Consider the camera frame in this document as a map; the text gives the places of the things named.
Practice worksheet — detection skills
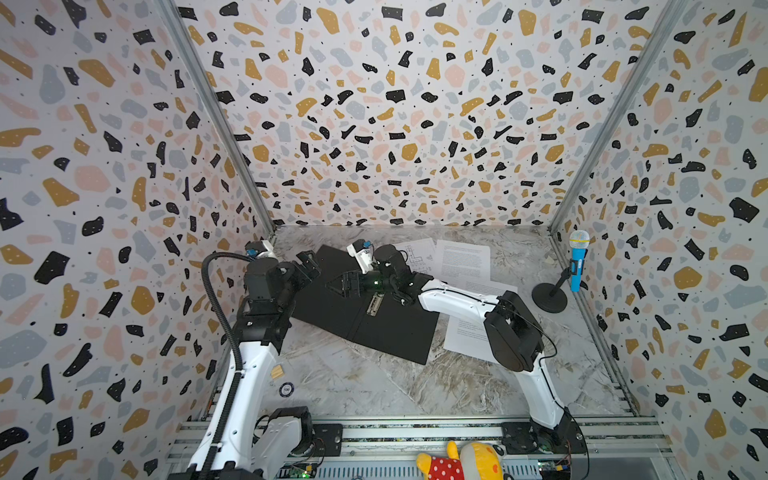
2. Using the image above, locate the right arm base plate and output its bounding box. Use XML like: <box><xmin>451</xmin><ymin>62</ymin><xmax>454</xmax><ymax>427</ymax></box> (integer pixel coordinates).
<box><xmin>501</xmin><ymin>418</ymin><xmax>587</xmax><ymax>455</ymax></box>

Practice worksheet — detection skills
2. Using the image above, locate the blue toy microphone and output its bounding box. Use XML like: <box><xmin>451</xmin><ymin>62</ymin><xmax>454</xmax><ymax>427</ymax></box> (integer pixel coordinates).
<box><xmin>569</xmin><ymin>230</ymin><xmax>591</xmax><ymax>293</ymax></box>

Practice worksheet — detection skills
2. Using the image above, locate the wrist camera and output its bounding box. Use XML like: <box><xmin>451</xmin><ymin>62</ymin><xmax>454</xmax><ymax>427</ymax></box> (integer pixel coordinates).
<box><xmin>245</xmin><ymin>240</ymin><xmax>277</xmax><ymax>259</ymax></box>
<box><xmin>347</xmin><ymin>239</ymin><xmax>375</xmax><ymax>274</ymax></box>

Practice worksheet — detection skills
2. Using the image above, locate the orange black binder folder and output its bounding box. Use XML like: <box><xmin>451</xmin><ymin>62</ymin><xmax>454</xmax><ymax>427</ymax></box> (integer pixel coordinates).
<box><xmin>293</xmin><ymin>245</ymin><xmax>438</xmax><ymax>365</ymax></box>

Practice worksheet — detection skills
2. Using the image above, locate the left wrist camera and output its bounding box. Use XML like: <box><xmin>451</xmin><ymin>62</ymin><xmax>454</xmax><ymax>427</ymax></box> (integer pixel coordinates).
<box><xmin>245</xmin><ymin>240</ymin><xmax>277</xmax><ymax>259</ymax></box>

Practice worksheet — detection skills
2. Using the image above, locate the metal binder clip mechanism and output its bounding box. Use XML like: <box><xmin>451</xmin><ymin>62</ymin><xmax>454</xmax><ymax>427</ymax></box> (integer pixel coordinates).
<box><xmin>366</xmin><ymin>293</ymin><xmax>384</xmax><ymax>317</ymax></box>

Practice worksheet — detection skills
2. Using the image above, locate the black microphone stand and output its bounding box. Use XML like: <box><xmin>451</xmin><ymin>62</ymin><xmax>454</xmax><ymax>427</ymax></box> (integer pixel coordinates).
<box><xmin>532</xmin><ymin>268</ymin><xmax>571</xmax><ymax>314</ymax></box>

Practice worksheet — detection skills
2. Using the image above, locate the text paper sheet front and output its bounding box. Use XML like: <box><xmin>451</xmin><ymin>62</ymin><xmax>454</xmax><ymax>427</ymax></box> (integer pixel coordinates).
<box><xmin>443</xmin><ymin>277</ymin><xmax>518</xmax><ymax>364</ymax></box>

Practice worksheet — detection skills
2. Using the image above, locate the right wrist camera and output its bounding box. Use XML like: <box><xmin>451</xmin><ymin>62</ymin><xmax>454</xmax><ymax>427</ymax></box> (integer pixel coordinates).
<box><xmin>347</xmin><ymin>239</ymin><xmax>375</xmax><ymax>274</ymax></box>

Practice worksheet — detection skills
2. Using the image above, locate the text paper sheet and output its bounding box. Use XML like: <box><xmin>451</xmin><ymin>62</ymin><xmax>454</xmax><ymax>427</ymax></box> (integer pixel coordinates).
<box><xmin>443</xmin><ymin>277</ymin><xmax>518</xmax><ymax>364</ymax></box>
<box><xmin>435</xmin><ymin>240</ymin><xmax>491</xmax><ymax>282</ymax></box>

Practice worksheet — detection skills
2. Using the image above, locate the paper sheet with diagram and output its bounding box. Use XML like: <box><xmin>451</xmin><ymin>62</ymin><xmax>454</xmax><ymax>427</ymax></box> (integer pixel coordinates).
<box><xmin>395</xmin><ymin>238</ymin><xmax>436</xmax><ymax>277</ymax></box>

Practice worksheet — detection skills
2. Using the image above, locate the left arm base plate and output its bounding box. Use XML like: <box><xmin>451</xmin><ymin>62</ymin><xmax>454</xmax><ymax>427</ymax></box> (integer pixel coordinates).
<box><xmin>287</xmin><ymin>422</ymin><xmax>344</xmax><ymax>461</ymax></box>

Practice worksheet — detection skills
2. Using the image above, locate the text paper sheet back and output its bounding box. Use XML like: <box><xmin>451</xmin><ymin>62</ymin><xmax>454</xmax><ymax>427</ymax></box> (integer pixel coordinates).
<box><xmin>435</xmin><ymin>240</ymin><xmax>491</xmax><ymax>282</ymax></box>

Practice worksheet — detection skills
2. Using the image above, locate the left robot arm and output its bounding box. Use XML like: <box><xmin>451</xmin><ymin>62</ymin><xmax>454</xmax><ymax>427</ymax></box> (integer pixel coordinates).
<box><xmin>178</xmin><ymin>241</ymin><xmax>321</xmax><ymax>479</ymax></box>

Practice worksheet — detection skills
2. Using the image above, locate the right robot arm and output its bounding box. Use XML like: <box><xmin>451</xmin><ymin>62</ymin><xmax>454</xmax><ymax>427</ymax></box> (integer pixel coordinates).
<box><xmin>326</xmin><ymin>241</ymin><xmax>588</xmax><ymax>453</ymax></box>

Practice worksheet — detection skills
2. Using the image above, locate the yellow red plush toy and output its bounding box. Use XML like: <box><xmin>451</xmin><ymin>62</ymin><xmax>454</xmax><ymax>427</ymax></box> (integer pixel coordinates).
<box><xmin>416</xmin><ymin>441</ymin><xmax>504</xmax><ymax>480</ymax></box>

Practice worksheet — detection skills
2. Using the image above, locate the aluminium mounting rail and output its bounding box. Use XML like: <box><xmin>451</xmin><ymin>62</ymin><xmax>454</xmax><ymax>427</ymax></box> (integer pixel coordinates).
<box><xmin>164</xmin><ymin>416</ymin><xmax>676</xmax><ymax>480</ymax></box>

